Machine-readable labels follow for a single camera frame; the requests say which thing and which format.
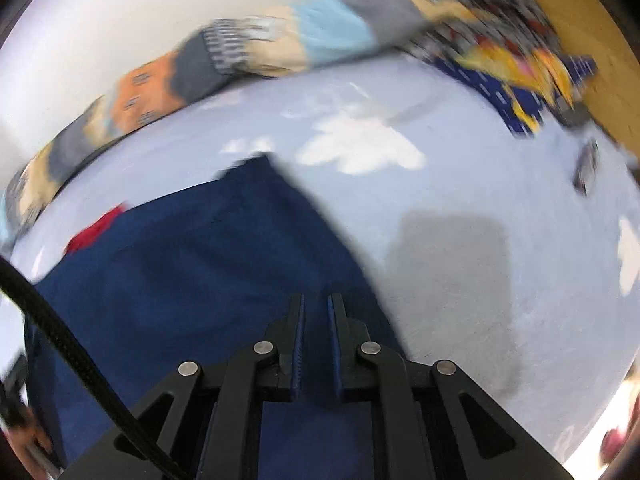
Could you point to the patchwork quilt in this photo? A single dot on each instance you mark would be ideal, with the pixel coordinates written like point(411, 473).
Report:
point(325, 30)

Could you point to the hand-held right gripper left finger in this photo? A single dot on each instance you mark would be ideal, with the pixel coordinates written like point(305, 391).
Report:
point(299, 345)

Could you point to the yellow and blue patterned cloth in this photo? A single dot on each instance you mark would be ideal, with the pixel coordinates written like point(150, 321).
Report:
point(505, 60)

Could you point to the black eyeglasses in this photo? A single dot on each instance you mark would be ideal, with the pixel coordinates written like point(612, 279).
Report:
point(582, 172)

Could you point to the navy jacket with red collar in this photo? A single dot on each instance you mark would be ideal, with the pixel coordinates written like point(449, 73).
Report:
point(200, 260)

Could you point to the light blue cloud bed sheet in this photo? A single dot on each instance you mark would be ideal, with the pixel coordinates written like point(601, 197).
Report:
point(450, 310)

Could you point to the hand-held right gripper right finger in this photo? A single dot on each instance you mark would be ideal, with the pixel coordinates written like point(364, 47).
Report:
point(334, 345)

